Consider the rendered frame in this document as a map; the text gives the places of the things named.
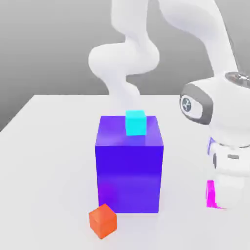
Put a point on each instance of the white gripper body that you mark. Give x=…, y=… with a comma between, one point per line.
x=230, y=166

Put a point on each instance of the small magenta cube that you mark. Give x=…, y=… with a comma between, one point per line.
x=210, y=195

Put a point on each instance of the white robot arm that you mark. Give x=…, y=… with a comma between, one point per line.
x=134, y=54

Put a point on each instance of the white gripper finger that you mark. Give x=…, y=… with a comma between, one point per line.
x=229, y=192

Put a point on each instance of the small cyan cube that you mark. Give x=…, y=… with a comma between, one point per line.
x=135, y=124

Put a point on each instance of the small orange cube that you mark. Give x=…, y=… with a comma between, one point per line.
x=102, y=221

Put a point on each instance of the large blue box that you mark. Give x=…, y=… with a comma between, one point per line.
x=129, y=175

